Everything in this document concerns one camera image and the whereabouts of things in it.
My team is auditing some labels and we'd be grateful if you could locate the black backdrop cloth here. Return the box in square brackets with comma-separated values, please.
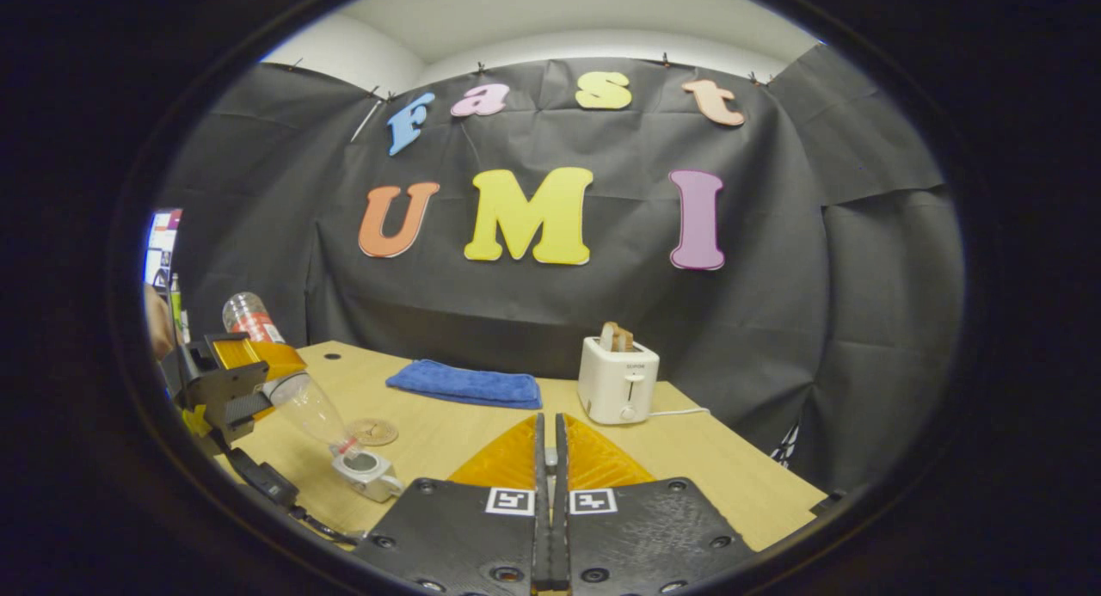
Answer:
[159, 46, 964, 494]

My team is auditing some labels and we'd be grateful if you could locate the clear plastic water bottle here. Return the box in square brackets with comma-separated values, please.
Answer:
[221, 292, 359, 456]

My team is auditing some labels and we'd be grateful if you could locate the green bottle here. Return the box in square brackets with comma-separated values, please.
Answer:
[169, 273, 187, 346]

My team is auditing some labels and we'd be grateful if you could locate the round wooden coaster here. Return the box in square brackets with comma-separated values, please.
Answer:
[348, 418, 400, 447]

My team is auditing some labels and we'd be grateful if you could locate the black and white checkered sheet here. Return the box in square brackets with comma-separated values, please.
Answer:
[768, 421, 801, 468]

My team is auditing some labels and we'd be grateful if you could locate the white teacup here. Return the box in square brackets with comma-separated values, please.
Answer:
[331, 448, 405, 503]

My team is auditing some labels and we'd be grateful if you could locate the computer monitor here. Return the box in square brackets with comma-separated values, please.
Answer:
[144, 207, 183, 289]

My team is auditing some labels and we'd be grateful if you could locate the white toaster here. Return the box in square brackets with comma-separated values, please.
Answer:
[577, 336, 661, 426]

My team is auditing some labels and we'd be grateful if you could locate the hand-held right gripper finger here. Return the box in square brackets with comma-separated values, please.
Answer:
[553, 413, 758, 595]
[353, 413, 549, 595]

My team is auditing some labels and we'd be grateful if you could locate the black cable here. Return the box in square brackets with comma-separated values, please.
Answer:
[288, 501, 366, 547]

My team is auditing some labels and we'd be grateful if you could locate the blue folded towel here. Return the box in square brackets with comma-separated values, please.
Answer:
[385, 359, 544, 410]

